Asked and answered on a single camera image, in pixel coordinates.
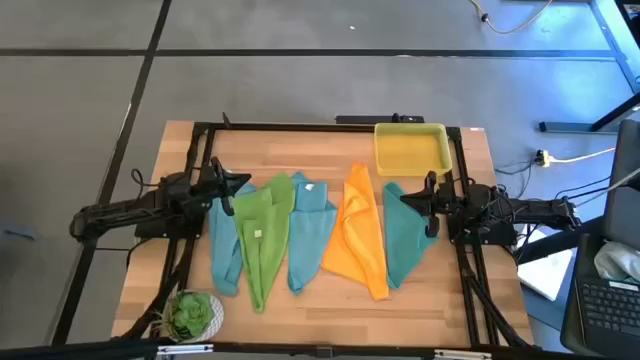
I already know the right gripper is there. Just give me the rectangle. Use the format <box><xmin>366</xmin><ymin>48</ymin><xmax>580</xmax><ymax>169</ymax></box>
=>
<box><xmin>399</xmin><ymin>170</ymin><xmax>454</xmax><ymax>240</ymax></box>

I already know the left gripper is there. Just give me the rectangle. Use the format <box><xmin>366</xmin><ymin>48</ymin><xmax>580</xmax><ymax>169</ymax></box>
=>
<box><xmin>192</xmin><ymin>156</ymin><xmax>252</xmax><ymax>218</ymax></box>

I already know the green microfiber towel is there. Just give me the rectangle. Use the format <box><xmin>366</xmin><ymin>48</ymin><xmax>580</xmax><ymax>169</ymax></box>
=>
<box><xmin>232</xmin><ymin>172</ymin><xmax>296</xmax><ymax>315</ymax></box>

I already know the blue microfiber towel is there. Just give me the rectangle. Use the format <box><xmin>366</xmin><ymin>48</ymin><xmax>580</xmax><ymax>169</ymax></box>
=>
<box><xmin>208</xmin><ymin>182</ymin><xmax>257</xmax><ymax>298</ymax></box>
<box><xmin>287</xmin><ymin>171</ymin><xmax>339</xmax><ymax>296</ymax></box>

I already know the orange microfiber towel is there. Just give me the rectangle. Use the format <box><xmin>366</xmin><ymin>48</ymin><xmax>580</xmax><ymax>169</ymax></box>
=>
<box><xmin>320</xmin><ymin>162</ymin><xmax>391</xmax><ymax>302</ymax></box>

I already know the teal microfiber towel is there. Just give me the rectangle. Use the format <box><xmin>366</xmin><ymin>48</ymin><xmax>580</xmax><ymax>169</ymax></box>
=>
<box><xmin>382</xmin><ymin>181</ymin><xmax>440</xmax><ymax>290</ymax></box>

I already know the yellow plastic tray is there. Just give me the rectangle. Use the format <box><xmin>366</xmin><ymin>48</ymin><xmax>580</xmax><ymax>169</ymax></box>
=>
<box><xmin>373</xmin><ymin>122</ymin><xmax>454</xmax><ymax>178</ymax></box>

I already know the succulent in white pot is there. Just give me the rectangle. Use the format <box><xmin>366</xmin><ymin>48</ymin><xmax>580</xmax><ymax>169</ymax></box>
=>
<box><xmin>158</xmin><ymin>289</ymin><xmax>225</xmax><ymax>344</ymax></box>

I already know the white flat box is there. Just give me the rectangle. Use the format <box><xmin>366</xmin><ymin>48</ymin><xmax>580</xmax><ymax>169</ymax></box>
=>
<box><xmin>516</xmin><ymin>227</ymin><xmax>574</xmax><ymax>303</ymax></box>

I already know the black diagonal bar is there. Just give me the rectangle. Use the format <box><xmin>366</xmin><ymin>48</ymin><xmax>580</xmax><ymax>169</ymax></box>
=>
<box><xmin>514</xmin><ymin>215</ymin><xmax>604</xmax><ymax>265</ymax></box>

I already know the pale crumpled cloth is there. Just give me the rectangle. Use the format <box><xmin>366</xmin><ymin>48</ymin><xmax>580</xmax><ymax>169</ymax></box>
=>
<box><xmin>593</xmin><ymin>240</ymin><xmax>640</xmax><ymax>284</ymax></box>

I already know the black laptop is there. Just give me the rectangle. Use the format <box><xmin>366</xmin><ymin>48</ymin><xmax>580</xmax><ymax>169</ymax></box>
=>
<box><xmin>559</xmin><ymin>232</ymin><xmax>640</xmax><ymax>359</ymax></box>

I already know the dark flat scrap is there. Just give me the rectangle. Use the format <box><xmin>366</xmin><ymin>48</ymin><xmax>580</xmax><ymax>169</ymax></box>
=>
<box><xmin>2</xmin><ymin>227</ymin><xmax>40</xmax><ymax>242</ymax></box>

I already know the black desk leg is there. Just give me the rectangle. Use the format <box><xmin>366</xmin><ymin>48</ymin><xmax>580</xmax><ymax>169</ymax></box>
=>
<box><xmin>538</xmin><ymin>91</ymin><xmax>640</xmax><ymax>134</ymax></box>

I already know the black horizontal beam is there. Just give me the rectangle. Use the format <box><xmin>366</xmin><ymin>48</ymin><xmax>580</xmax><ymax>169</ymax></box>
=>
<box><xmin>0</xmin><ymin>338</ymin><xmax>640</xmax><ymax>360</ymax></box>

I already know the grey metal bar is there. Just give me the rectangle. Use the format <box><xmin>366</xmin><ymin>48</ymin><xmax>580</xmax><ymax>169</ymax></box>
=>
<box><xmin>589</xmin><ymin>0</ymin><xmax>640</xmax><ymax>95</ymax></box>

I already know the black aluminium table frame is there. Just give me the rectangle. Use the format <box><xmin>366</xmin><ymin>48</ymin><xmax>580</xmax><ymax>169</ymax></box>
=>
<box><xmin>112</xmin><ymin>118</ymin><xmax>534</xmax><ymax>351</ymax></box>

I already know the yellow power socket with cord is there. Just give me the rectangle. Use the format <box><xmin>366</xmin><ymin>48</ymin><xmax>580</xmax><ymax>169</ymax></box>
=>
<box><xmin>533</xmin><ymin>147</ymin><xmax>617</xmax><ymax>169</ymax></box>

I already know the silver metal bracket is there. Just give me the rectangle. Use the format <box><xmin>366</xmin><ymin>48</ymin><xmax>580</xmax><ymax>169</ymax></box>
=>
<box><xmin>432</xmin><ymin>348</ymin><xmax>494</xmax><ymax>360</ymax></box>
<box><xmin>156</xmin><ymin>343</ymin><xmax>215</xmax><ymax>357</ymax></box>

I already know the yellow cable with black plug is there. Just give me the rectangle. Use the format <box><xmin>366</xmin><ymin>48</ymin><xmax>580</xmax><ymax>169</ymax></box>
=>
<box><xmin>468</xmin><ymin>0</ymin><xmax>554</xmax><ymax>36</ymax></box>

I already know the grey cable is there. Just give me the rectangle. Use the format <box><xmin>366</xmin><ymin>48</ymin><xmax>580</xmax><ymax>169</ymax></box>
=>
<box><xmin>574</xmin><ymin>167</ymin><xmax>640</xmax><ymax>209</ymax></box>

